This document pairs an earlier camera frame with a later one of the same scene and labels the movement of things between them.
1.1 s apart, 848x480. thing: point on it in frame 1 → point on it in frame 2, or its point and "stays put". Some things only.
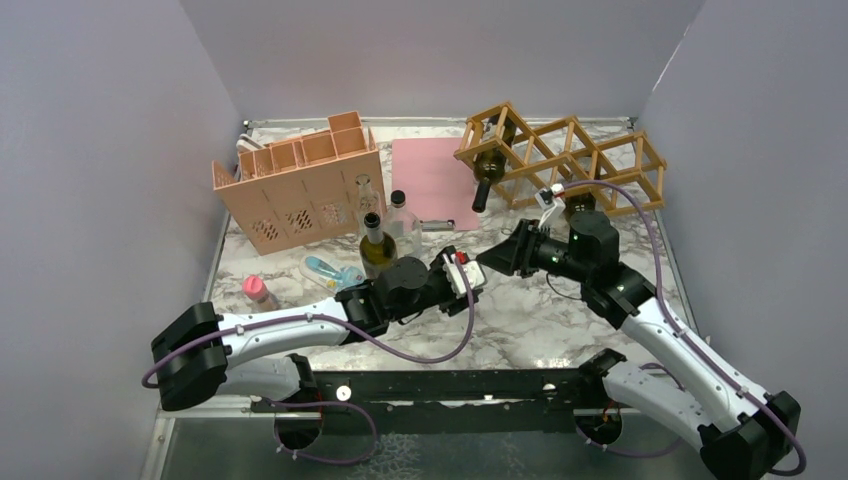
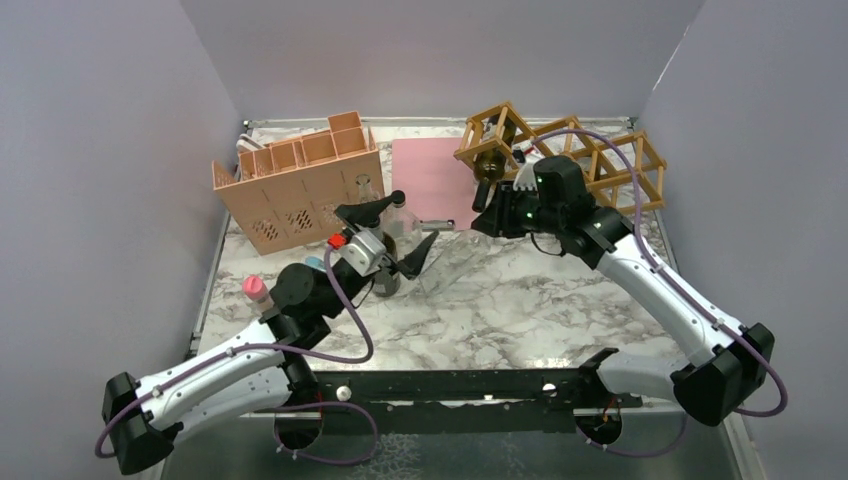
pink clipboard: (438, 185) stays put
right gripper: (517, 252) → (497, 219)
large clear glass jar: (404, 226) stays put
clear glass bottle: (368, 200) stays put
